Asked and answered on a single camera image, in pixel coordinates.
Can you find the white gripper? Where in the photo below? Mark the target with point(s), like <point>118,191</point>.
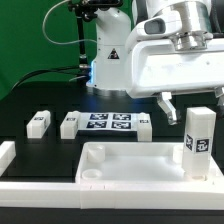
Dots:
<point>154,66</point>

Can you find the white desk top tray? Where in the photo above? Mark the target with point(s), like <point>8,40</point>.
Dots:
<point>135,162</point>

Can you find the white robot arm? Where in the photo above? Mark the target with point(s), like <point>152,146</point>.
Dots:
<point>196,18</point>

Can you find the black marker plate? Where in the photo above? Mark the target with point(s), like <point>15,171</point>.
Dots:
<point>108,121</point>

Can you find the white U-shaped fence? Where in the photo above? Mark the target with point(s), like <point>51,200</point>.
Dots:
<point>90,195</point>

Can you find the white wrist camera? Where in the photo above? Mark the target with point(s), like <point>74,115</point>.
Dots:
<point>157,27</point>

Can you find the black camera stand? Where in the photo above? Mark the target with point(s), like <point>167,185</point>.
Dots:
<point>85,11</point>

